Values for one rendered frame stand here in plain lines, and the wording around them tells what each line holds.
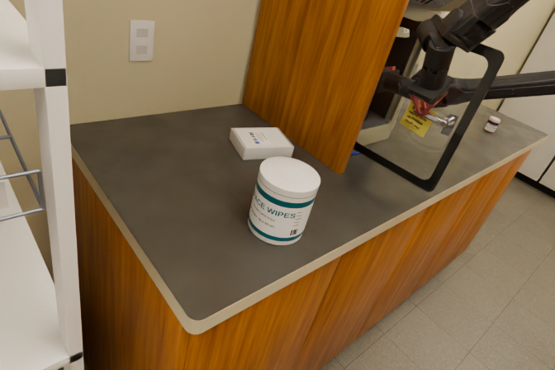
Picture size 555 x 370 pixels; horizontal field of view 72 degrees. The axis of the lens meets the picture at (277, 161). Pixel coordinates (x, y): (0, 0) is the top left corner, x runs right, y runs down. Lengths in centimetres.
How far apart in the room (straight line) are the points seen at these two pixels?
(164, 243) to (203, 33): 71
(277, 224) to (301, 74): 55
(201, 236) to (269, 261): 15
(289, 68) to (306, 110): 15
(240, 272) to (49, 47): 53
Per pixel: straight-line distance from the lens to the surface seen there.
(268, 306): 92
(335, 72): 111
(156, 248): 80
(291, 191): 75
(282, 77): 127
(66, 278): 57
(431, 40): 94
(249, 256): 81
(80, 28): 113
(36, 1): 39
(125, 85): 122
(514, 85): 117
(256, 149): 109
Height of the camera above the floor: 151
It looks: 30 degrees down
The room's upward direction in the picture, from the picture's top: 15 degrees clockwise
